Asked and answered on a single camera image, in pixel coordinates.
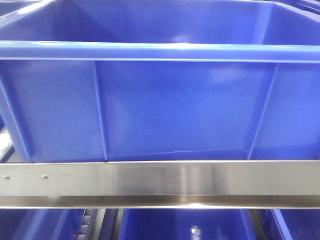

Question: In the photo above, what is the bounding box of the large blue plastic box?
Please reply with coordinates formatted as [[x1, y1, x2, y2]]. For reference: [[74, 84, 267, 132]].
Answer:
[[0, 0, 320, 163]]

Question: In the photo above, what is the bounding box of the blue box upper left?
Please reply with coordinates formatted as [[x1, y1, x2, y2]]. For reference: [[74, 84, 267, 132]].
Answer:
[[0, 0, 41, 17]]

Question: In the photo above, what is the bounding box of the lower centre blue bin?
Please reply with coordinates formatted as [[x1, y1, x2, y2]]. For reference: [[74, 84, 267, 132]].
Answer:
[[118, 208, 256, 240]]

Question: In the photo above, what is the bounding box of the blue bin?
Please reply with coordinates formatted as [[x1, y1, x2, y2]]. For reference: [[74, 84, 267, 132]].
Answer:
[[0, 209, 85, 240], [118, 208, 256, 240], [263, 209, 320, 240]]

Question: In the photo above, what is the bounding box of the lower front roller track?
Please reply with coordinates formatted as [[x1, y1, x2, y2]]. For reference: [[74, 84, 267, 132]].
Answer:
[[76, 208, 98, 240]]

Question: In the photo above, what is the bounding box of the steel front rack beam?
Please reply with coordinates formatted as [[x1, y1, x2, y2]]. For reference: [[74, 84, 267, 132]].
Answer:
[[0, 160, 320, 209]]

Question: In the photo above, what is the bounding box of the lower right blue bin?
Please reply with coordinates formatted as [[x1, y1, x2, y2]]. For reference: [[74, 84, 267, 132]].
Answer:
[[263, 209, 320, 240]]

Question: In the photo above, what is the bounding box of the lower left blue bin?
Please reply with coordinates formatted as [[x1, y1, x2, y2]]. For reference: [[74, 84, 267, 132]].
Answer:
[[0, 209, 85, 240]]

